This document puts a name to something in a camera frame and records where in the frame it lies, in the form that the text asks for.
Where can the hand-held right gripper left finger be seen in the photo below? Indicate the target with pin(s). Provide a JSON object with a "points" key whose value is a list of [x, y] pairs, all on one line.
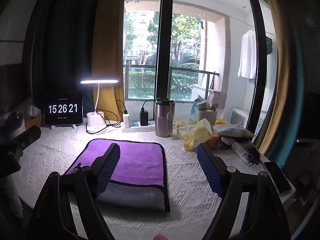
{"points": [[110, 170]]}

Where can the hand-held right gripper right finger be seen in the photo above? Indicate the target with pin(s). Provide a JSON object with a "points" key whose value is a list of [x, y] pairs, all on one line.
{"points": [[208, 170]]}

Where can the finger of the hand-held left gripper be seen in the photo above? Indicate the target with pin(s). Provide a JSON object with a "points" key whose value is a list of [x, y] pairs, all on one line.
{"points": [[8, 158], [28, 135]]}

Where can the purple towel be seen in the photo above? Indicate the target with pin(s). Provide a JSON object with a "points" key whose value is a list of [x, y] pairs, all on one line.
{"points": [[140, 160]]}

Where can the grey towel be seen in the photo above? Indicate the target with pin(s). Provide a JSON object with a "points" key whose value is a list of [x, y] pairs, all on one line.
{"points": [[135, 196]]}

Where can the person's right hand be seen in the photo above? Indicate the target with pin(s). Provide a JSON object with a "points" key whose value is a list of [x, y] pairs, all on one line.
{"points": [[160, 237]]}

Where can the cardboard box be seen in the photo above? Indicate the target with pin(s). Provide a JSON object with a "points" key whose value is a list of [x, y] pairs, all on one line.
{"points": [[33, 122]]}

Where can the white textured tablecloth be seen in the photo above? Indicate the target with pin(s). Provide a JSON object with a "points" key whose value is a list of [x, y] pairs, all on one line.
{"points": [[185, 180]]}

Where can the red fruit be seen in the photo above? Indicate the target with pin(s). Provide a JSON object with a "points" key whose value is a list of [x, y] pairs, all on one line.
{"points": [[212, 143]]}

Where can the white tube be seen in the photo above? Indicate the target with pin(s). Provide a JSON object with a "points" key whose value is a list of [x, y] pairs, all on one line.
{"points": [[240, 150]]}

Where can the tablet showing clock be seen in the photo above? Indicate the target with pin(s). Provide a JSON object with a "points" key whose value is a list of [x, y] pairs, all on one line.
{"points": [[63, 108]]}

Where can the white tablet stand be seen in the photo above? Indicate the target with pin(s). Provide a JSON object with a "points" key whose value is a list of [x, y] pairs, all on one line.
{"points": [[72, 126]]}

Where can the grey plastic pouch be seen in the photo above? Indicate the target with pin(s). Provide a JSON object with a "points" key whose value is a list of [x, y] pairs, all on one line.
{"points": [[232, 130]]}

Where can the white desk lamp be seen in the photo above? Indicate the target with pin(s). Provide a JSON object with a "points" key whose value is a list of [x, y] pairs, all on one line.
{"points": [[96, 125]]}

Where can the white power strip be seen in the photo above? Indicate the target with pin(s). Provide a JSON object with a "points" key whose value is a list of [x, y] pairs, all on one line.
{"points": [[136, 129]]}

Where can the white charger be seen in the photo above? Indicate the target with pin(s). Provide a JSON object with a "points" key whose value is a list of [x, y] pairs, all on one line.
{"points": [[126, 121]]}

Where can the white plastic basket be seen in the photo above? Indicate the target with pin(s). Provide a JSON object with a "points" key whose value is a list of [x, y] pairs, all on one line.
{"points": [[205, 117]]}

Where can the pale yellow tissue pack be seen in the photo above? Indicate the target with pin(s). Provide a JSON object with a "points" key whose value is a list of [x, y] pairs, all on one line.
{"points": [[183, 123]]}

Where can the white appliance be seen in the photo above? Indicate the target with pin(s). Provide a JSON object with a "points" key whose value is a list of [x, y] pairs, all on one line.
{"points": [[238, 117]]}

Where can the black charger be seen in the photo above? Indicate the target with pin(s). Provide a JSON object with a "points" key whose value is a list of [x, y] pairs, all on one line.
{"points": [[144, 117]]}

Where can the blue white carton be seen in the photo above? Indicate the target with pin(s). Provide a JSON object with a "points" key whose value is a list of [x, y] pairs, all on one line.
{"points": [[201, 103]]}

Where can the stainless steel tumbler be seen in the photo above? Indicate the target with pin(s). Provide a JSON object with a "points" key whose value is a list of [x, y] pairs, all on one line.
{"points": [[163, 120]]}

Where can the black smartphone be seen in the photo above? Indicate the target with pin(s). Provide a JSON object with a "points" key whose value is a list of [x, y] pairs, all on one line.
{"points": [[277, 176]]}

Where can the white bottle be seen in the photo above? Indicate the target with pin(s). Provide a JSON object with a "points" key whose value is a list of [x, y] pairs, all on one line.
{"points": [[211, 96]]}

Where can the balcony railing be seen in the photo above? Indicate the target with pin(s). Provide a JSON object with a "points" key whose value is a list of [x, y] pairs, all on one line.
{"points": [[145, 80]]}

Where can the dark green curtain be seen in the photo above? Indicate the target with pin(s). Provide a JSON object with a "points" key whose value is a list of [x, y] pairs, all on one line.
{"points": [[62, 42]]}

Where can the white hanging shirt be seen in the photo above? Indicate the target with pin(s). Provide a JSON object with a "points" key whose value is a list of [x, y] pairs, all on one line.
{"points": [[247, 55]]}

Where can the yellow teal curtain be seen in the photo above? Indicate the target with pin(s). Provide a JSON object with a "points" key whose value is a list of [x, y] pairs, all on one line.
{"points": [[280, 55]]}

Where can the teal hanging garment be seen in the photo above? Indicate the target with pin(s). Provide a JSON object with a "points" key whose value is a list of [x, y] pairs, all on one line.
{"points": [[268, 45]]}

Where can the white security camera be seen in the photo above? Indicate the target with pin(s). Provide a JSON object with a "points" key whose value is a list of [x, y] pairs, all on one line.
{"points": [[13, 125]]}

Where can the black window frame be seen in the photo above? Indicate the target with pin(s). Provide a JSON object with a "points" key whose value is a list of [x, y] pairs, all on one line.
{"points": [[163, 42]]}

